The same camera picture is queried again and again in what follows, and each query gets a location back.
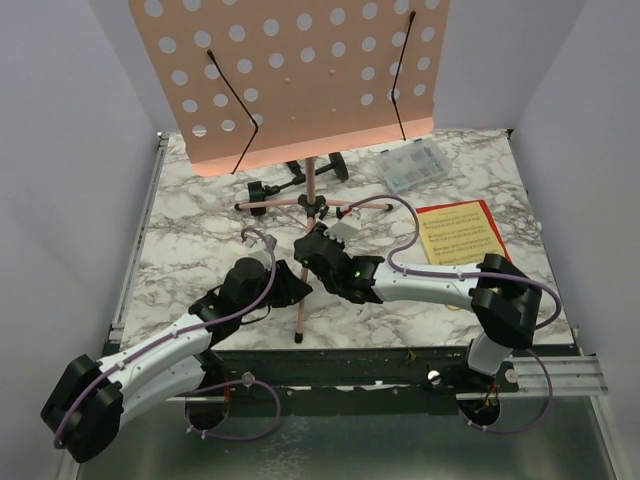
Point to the aluminium frame rail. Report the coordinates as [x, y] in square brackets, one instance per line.
[579, 376]

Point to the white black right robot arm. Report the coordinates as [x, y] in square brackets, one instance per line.
[505, 301]

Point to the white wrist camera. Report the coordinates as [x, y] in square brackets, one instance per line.
[262, 250]
[346, 229]

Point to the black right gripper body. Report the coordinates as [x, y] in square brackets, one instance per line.
[316, 247]

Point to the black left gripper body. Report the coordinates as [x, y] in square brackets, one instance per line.
[266, 281]

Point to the yellow sheet music page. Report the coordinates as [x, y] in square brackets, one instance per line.
[462, 240]

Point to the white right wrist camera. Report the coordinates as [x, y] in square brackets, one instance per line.
[346, 229]

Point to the pink perforated music stand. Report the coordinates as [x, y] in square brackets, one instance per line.
[256, 83]

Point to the red paper sheet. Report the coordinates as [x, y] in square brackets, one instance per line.
[492, 225]

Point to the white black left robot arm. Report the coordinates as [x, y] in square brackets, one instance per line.
[94, 398]

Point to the clear plastic compartment box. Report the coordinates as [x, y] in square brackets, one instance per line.
[410, 165]

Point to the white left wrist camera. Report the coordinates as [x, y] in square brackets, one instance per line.
[262, 250]

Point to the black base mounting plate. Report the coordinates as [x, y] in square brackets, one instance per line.
[340, 382]

